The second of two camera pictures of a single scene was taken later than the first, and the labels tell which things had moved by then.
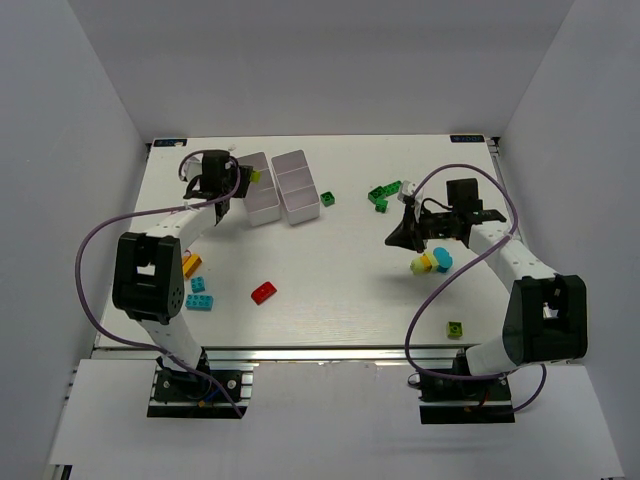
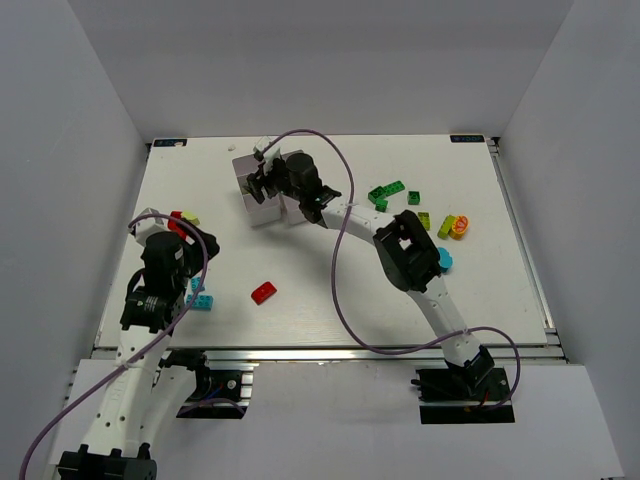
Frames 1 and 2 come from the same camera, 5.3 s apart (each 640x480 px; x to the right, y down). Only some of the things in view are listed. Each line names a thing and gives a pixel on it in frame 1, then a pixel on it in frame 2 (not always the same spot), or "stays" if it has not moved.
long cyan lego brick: x=199 y=302 stays
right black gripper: x=415 y=226 → x=266 y=180
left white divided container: x=262 y=199 stays
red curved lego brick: x=263 y=293 stays
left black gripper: x=240 y=176 → x=198 y=248
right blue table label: x=466 y=138 stays
